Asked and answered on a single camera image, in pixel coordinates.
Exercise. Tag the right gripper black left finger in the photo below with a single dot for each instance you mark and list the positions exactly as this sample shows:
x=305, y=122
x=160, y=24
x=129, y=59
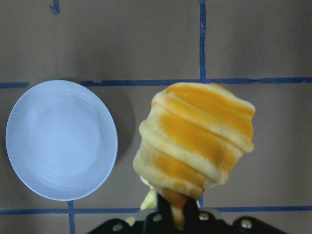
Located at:
x=164, y=215

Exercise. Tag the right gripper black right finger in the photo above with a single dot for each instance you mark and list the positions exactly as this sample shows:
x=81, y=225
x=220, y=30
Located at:
x=191, y=217

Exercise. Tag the striped bread roll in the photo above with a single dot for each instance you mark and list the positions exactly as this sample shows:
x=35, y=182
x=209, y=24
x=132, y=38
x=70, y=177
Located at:
x=192, y=138

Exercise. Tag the blue plate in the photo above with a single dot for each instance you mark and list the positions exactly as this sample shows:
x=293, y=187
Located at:
x=61, y=140

